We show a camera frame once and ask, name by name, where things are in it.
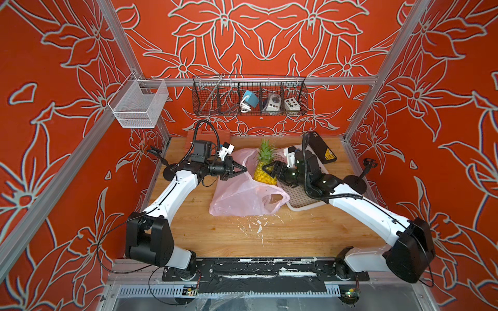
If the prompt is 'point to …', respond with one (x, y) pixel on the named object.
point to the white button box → (292, 104)
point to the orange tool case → (224, 136)
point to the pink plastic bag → (242, 195)
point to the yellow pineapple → (266, 158)
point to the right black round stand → (358, 184)
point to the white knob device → (273, 103)
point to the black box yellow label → (320, 148)
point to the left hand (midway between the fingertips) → (246, 169)
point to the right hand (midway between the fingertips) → (262, 170)
